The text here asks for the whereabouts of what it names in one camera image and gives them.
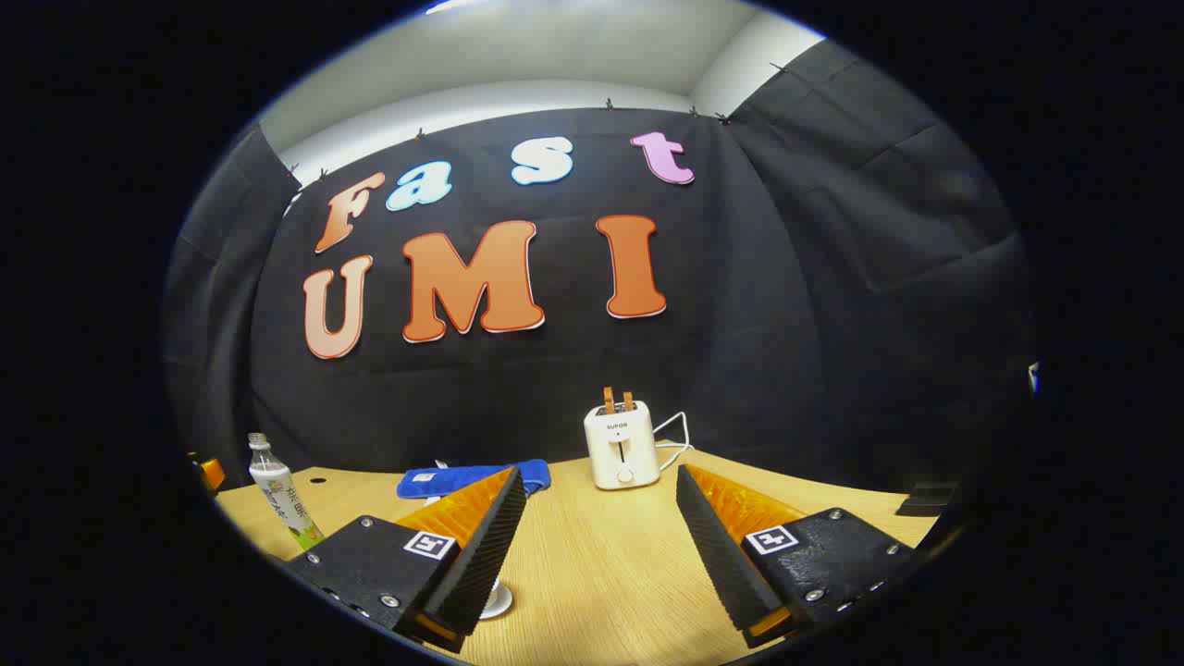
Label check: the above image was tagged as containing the black flat object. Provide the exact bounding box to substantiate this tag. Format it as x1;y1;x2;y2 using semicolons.
895;481;963;517

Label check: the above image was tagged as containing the white power cable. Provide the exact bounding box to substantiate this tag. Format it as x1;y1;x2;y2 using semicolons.
652;412;694;471

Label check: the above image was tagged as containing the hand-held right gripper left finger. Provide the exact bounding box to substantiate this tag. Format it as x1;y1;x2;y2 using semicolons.
285;465;528;653

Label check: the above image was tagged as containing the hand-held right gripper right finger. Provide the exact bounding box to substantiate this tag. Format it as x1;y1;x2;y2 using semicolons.
675;463;917;648

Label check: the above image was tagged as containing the black backdrop cloth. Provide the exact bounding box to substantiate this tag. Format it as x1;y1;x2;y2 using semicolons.
162;37;1032;491

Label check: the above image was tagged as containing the water bottle with green label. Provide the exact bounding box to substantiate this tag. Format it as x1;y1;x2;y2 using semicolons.
248;432;325;553

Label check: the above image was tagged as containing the blue cloth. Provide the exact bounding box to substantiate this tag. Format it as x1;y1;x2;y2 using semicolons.
397;458;552;500

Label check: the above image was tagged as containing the white toaster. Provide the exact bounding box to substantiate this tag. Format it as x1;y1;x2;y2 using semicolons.
584;402;661;490

